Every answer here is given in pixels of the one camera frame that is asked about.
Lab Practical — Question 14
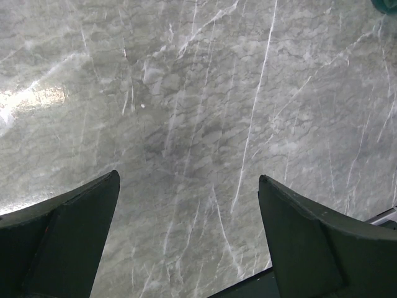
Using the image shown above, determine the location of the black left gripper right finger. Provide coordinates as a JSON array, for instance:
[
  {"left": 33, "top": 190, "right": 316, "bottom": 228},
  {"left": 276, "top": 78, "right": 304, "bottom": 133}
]
[{"left": 258, "top": 175, "right": 396, "bottom": 297}]

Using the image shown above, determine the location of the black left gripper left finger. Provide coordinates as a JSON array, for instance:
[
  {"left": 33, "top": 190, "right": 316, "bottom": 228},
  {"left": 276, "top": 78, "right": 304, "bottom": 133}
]
[{"left": 1, "top": 170, "right": 120, "bottom": 297}]

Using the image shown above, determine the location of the teal plastic laundry basket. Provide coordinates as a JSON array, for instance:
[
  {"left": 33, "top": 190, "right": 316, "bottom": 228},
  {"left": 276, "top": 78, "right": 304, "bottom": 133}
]
[{"left": 371, "top": 0, "right": 397, "bottom": 15}]

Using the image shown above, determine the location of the aluminium frame rail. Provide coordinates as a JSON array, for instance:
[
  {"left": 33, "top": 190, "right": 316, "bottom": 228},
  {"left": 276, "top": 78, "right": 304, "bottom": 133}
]
[{"left": 365, "top": 207, "right": 397, "bottom": 230}]

